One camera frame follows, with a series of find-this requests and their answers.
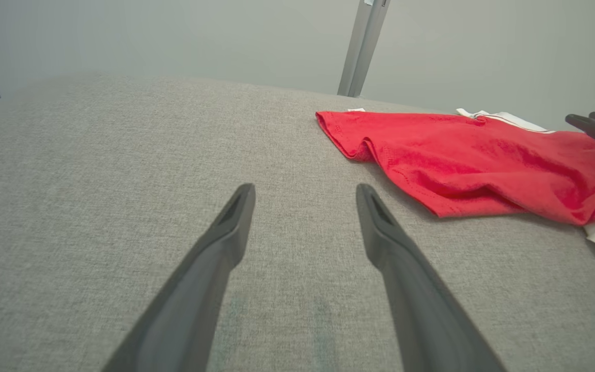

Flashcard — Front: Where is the grey vertical partition post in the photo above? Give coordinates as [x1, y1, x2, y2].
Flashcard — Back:
[336, 0, 392, 99]

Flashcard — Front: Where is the red shirt with white sleeves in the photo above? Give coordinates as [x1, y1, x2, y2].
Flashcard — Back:
[316, 107, 595, 274]

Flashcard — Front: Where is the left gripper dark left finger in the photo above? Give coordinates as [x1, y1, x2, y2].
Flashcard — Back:
[101, 183, 256, 372]

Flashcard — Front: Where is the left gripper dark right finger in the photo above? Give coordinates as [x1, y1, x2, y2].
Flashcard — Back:
[356, 183, 507, 372]

